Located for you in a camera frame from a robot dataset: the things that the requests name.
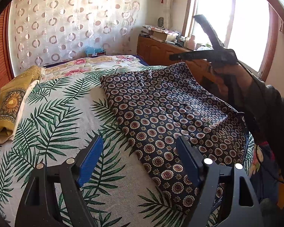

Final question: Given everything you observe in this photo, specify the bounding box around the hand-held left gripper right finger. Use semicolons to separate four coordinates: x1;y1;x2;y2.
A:
176;136;261;227

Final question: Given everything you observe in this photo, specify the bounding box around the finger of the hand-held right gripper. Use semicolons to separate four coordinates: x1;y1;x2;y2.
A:
169;49;215;61
193;14;224;51

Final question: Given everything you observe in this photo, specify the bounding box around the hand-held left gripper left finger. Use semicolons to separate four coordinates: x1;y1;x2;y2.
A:
15;135;104;227

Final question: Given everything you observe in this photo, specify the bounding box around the navy medallion-print garment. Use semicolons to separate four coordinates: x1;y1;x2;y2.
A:
100;62;248;214

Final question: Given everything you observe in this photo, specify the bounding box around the person's right forearm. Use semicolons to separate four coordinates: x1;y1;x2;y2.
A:
227;74;284;185

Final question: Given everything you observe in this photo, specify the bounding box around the person's right hand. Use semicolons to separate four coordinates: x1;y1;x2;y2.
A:
209;63;254;95

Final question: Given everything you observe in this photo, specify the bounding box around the pink jar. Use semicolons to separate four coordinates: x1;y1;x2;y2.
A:
185;35;196;49

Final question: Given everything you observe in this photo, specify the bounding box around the wooden cabinet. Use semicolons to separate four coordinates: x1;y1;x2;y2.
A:
137;36;216;84

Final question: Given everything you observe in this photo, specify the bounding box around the cardboard box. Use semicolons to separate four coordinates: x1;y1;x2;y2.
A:
154;32;178;42

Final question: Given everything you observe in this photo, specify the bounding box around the window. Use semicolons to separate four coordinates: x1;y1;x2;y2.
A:
182;0;279;81

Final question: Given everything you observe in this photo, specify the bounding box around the floral cloth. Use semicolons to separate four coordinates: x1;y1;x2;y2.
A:
143;25;180;35

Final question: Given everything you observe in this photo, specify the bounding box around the leaf-print bedsheet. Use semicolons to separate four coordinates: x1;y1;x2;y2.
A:
0;65;255;227

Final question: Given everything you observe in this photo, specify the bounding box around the beige window curtain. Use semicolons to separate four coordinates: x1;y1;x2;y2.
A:
156;0;176;29

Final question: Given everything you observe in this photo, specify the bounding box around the floral quilt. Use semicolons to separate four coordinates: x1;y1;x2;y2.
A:
41;55;145;81

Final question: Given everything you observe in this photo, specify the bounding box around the blue box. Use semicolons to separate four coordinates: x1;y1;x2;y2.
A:
85;47;107;57

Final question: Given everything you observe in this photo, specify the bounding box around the yellow sunflower-print cloth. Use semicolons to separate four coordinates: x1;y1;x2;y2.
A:
0;66;42;139

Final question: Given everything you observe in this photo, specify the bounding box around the sheer circle-pattern curtain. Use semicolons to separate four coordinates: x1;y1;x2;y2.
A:
11;0;141;70

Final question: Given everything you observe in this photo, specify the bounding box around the wooden louvred door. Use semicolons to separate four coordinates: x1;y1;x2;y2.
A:
0;5;15;95

